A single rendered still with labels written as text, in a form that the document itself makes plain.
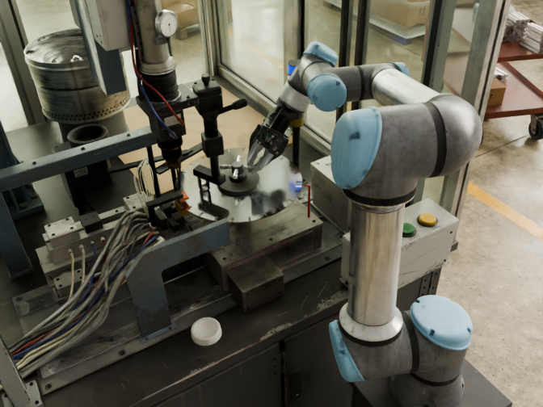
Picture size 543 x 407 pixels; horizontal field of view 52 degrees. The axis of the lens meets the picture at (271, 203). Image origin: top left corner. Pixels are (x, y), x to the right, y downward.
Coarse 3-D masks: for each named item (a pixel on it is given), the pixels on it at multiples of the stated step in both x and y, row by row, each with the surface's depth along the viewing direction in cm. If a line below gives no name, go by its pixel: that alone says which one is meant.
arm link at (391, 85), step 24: (360, 72) 118; (384, 72) 114; (408, 72) 119; (360, 96) 119; (384, 96) 109; (408, 96) 99; (432, 96) 94; (456, 96) 90; (456, 120) 81; (480, 120) 86; (456, 144) 80; (456, 168) 83
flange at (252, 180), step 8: (232, 176) 142; (240, 176) 142; (248, 176) 144; (256, 176) 144; (224, 184) 142; (232, 184) 141; (240, 184) 141; (248, 184) 141; (256, 184) 142; (232, 192) 140; (240, 192) 140
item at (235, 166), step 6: (240, 156) 145; (234, 162) 142; (240, 162) 142; (222, 168) 142; (228, 168) 141; (234, 168) 140; (240, 168) 140; (246, 168) 141; (252, 168) 141; (234, 174) 138; (240, 174) 142
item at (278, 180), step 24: (192, 168) 150; (264, 168) 149; (288, 168) 149; (192, 192) 141; (216, 192) 141; (264, 192) 140; (288, 192) 140; (216, 216) 133; (240, 216) 133; (264, 216) 133
